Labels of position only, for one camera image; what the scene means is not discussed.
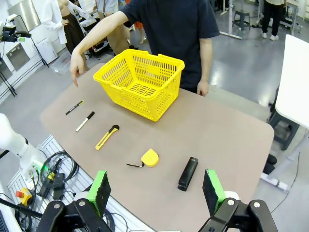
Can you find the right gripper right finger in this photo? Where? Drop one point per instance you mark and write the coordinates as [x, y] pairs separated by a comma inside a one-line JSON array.
[[213, 191]]

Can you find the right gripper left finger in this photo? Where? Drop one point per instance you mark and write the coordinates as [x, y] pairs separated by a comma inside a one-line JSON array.
[[96, 193]]

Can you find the yellow utility knife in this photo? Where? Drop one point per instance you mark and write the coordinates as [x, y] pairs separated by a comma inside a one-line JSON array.
[[106, 138]]

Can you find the white marker black cap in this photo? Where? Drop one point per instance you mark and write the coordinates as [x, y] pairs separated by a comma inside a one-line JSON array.
[[84, 122]]

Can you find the black fineliner pen yellow tip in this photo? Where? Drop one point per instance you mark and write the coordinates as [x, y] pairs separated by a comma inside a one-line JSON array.
[[74, 107]]

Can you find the person's right forearm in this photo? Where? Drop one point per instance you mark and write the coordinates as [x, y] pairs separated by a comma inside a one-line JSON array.
[[91, 39]]

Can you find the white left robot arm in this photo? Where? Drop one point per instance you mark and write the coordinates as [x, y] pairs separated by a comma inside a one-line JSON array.
[[14, 140]]

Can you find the person's left forearm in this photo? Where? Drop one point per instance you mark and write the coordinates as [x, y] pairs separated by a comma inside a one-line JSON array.
[[206, 67]]

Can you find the yellow plastic shopping basket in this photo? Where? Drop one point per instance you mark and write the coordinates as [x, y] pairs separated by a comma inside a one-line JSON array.
[[148, 70]]

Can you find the person in tan trousers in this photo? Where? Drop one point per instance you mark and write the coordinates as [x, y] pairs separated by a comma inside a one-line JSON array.
[[118, 36]]

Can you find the person in navy T-shirt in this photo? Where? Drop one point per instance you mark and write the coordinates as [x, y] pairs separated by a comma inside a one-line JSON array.
[[173, 36]]

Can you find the person in white shirt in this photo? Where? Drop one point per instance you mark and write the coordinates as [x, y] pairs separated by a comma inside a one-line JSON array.
[[53, 19]]

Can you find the person in black trousers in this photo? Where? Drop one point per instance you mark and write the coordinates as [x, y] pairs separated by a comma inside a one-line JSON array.
[[268, 14]]

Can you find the person's left hand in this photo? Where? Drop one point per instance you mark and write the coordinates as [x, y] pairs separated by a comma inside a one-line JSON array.
[[202, 88]]

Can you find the person's right hand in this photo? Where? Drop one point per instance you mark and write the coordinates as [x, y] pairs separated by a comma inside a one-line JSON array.
[[76, 64]]

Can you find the black stapler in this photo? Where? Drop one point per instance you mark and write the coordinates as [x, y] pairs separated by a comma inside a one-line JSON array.
[[188, 172]]

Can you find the white power strip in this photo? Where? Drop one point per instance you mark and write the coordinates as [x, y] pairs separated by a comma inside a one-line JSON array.
[[275, 181]]

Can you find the yellow tape measure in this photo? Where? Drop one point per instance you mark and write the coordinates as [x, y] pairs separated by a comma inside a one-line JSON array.
[[150, 158]]

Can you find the yellow emergency stop button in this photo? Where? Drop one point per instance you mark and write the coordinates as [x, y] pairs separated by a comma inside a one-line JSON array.
[[24, 197]]

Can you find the clear plastic storage bin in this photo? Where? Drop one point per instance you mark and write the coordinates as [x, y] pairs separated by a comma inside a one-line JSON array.
[[60, 64]]

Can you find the large white table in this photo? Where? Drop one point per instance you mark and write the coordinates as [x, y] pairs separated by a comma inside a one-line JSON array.
[[297, 79]]

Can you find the white air purifier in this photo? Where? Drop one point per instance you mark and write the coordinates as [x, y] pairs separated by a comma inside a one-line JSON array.
[[47, 50]]

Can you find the grey metal stool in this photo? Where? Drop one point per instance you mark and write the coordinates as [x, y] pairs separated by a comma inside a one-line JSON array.
[[241, 15]]

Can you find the silver aluminium mounting frame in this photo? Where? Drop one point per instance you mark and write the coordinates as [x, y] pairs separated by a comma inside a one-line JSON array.
[[79, 178]]

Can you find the background robot gripper with camera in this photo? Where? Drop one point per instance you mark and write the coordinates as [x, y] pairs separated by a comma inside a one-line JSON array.
[[10, 33]]

